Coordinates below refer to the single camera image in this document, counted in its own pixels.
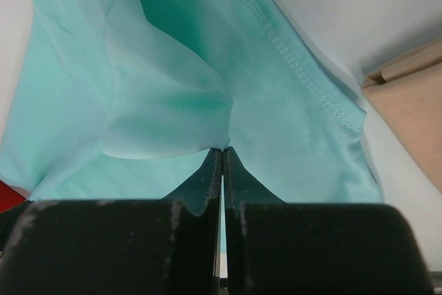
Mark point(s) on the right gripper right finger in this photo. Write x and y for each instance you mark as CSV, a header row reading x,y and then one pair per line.
x,y
274,247

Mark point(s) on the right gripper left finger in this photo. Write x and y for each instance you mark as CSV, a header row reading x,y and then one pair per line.
x,y
166,246

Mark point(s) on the mint green t shirt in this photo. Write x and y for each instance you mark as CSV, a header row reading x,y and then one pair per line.
x,y
123,98

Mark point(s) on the red plastic bin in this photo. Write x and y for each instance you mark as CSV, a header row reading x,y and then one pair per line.
x,y
9,198

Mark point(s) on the folded beige t shirt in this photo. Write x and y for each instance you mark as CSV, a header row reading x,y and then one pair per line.
x,y
406,93

